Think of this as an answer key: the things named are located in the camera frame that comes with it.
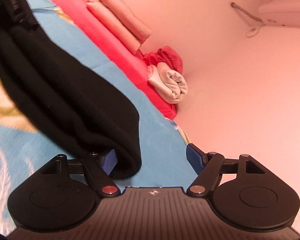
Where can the blue floral bed sheet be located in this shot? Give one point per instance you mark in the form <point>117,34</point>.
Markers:
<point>23,149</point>

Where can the pink folded pillow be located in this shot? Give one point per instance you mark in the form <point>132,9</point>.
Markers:
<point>114,25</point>
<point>127,17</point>

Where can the crumpled red cloth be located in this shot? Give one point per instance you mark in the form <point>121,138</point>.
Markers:
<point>166,55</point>

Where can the rolled cream blanket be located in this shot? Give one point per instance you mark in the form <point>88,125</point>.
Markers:
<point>168,83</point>

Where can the upper pink folded pillow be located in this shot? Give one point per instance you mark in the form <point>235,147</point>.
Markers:
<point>127,17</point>

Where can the red sheeted bed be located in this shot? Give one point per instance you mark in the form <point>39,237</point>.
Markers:
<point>132,66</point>

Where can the black pants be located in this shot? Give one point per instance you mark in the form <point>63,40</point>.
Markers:
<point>72,105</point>

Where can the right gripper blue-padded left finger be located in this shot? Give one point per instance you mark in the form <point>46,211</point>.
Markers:
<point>97,169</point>

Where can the white wall air conditioner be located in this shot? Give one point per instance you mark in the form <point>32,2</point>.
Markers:
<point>281,13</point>

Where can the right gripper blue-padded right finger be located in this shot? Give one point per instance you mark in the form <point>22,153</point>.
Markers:
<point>208,168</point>

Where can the air conditioner pipe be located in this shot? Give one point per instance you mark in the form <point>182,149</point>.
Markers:
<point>235,6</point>

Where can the lower pink folded pillow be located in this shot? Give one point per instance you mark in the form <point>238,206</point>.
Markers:
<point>114,25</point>

